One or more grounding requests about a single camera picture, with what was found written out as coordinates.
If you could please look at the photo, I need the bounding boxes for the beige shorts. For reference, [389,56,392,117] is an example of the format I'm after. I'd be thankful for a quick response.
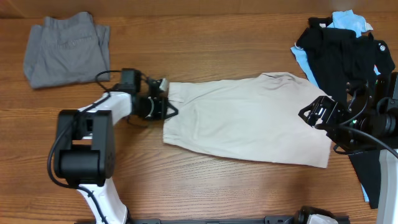
[163,72,331,168]

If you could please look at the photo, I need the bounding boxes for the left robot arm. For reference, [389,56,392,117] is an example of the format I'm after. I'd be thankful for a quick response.
[47,68,178,224]

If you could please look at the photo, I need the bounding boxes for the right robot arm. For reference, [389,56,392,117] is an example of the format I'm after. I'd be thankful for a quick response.
[298,72,397,223]

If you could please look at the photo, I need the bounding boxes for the black shirt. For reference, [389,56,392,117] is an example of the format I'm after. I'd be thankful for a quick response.
[295,17,396,209]

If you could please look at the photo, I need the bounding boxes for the light blue shirt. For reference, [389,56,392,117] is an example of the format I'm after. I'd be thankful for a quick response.
[290,10,380,209]

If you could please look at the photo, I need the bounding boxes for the folded grey shorts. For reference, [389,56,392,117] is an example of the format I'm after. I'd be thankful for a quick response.
[23,12,110,89]

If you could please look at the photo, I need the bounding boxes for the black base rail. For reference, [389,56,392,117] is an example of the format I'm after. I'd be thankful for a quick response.
[74,215,351,224]

